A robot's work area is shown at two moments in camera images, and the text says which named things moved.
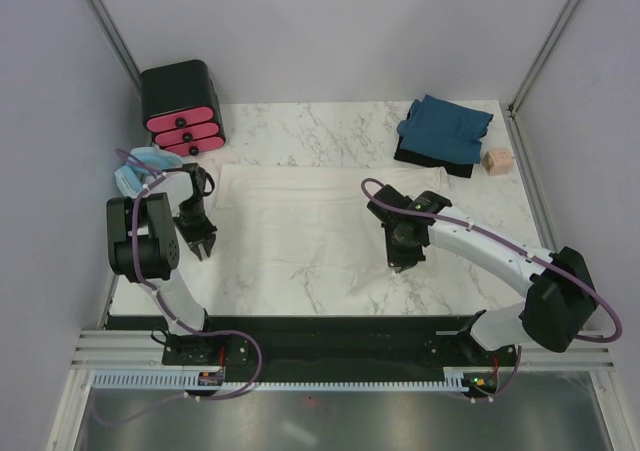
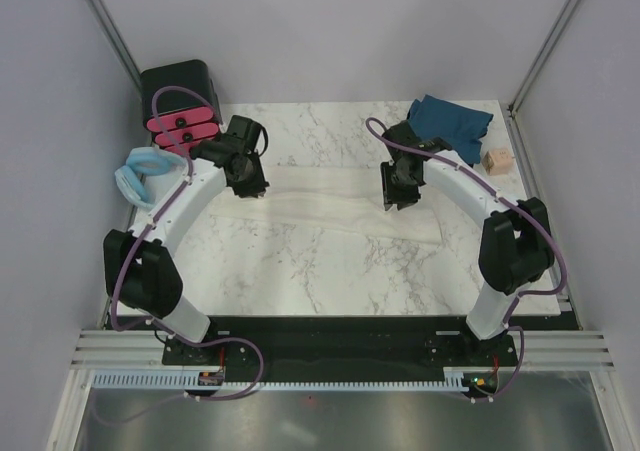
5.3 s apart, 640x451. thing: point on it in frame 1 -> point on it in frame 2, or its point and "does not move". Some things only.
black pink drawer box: [181, 107] does not move
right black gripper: [397, 260] -> [391, 195]
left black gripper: [205, 236] -> [258, 186]
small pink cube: [497, 161] does not move
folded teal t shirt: [444, 129] does not move
